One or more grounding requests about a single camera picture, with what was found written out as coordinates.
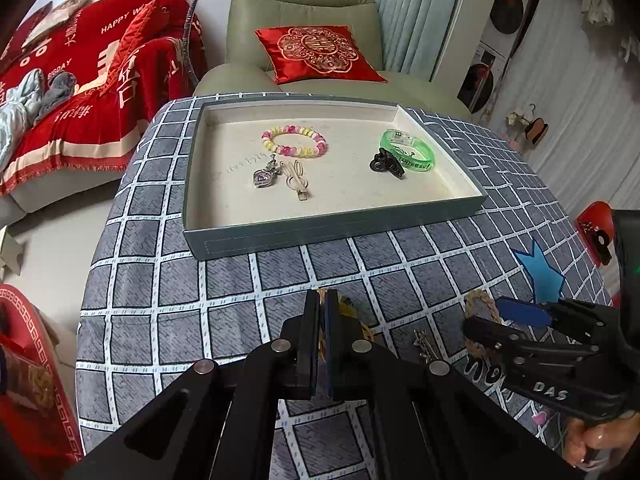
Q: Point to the grey checked tablecloth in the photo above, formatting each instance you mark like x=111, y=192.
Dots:
x=180, y=364

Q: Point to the red blanket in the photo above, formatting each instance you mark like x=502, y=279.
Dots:
x=126, y=57

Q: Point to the silver hair pin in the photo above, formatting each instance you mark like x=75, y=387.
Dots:
x=426, y=350

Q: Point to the beige hair clip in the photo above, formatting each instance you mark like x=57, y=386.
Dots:
x=295, y=179

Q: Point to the green armchair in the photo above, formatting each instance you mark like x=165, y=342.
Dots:
x=247, y=68

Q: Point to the red patterned box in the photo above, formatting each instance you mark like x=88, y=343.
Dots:
x=37, y=414

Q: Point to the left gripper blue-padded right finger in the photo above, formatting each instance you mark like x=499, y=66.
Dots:
x=522, y=313

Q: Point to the green translucent bangle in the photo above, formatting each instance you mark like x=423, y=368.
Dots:
x=412, y=152

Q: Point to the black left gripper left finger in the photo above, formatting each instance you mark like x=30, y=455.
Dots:
x=303, y=332

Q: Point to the right hand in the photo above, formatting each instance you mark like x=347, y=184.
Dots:
x=618, y=435

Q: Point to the silver pink heart pendant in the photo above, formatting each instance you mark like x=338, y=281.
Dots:
x=267, y=176

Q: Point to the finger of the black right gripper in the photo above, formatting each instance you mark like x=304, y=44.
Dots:
x=345, y=347

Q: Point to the red toy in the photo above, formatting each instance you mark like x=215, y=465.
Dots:
x=595, y=227

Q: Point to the grey-green jewelry tray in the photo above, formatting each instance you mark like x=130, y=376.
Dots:
x=224, y=214

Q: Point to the black claw hair clip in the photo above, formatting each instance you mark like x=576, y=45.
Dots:
x=385, y=161

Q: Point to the red embroidered cushion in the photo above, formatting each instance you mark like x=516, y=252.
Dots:
x=315, y=52

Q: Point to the light grey clothing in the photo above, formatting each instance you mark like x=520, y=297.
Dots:
x=28, y=103

